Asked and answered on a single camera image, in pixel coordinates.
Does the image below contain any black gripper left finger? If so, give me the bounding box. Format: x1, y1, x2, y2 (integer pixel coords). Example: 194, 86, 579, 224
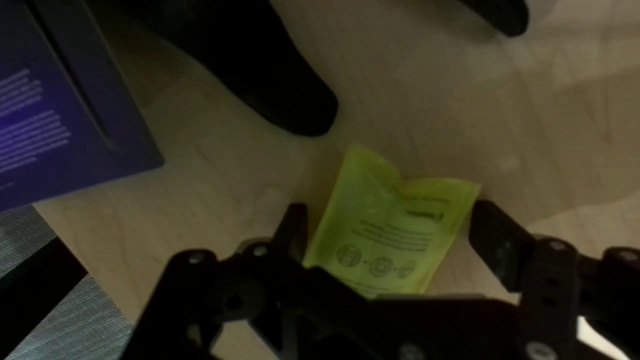
229, 202, 311, 296

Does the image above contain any dark blue printed box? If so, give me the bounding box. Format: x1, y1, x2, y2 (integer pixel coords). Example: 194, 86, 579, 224
0, 0, 167, 213

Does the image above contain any yellow-green printed paper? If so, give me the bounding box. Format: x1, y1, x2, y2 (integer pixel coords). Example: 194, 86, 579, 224
302, 143, 484, 299

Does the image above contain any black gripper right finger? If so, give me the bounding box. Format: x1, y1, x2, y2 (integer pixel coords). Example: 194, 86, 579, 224
469, 198, 584, 316

